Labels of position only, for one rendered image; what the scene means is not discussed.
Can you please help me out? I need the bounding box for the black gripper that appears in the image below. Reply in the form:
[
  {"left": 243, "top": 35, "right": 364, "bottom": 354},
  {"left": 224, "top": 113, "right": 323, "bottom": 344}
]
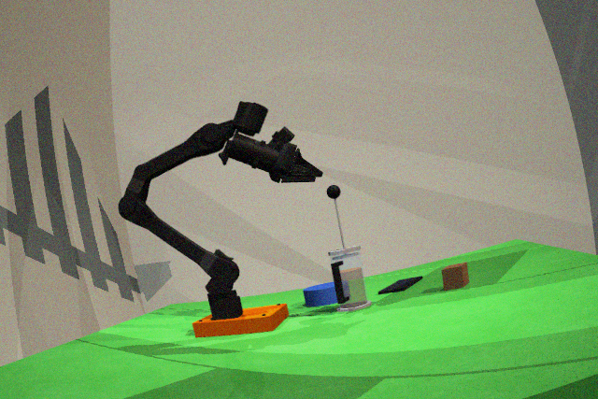
[{"left": 249, "top": 140, "right": 323, "bottom": 183}]

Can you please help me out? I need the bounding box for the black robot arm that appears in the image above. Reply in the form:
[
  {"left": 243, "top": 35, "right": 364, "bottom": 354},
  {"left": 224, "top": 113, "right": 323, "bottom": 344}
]
[{"left": 118, "top": 101, "right": 268, "bottom": 321}]

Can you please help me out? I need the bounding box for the blue block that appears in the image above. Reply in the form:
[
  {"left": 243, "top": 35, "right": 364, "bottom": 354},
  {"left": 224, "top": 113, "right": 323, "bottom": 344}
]
[{"left": 303, "top": 282, "right": 337, "bottom": 306}]

